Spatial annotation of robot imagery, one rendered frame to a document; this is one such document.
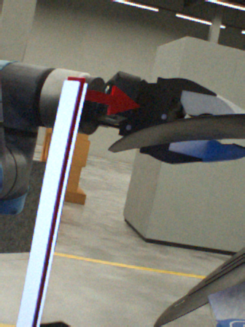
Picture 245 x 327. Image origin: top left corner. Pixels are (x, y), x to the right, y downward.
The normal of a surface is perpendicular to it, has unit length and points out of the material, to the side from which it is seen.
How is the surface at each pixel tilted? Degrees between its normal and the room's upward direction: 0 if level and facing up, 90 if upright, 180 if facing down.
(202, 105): 84
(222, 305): 55
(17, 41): 90
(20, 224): 90
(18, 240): 90
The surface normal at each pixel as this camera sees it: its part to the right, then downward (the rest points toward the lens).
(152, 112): -0.33, -0.12
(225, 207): 0.17, 0.09
